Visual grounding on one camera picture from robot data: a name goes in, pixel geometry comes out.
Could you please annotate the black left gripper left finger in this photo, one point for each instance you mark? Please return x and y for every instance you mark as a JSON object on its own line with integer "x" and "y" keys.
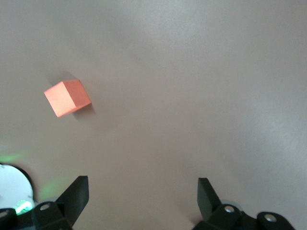
{"x": 72, "y": 203}

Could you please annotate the orange foam cube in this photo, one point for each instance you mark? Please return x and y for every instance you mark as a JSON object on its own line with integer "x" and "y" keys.
{"x": 67, "y": 98}

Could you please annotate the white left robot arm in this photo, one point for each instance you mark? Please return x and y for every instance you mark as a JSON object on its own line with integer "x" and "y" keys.
{"x": 14, "y": 187}

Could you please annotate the brown table cover sheet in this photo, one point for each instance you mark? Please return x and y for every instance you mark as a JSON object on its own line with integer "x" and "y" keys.
{"x": 168, "y": 83}

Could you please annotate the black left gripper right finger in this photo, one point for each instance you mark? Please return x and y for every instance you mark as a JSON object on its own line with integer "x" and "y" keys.
{"x": 211, "y": 203}

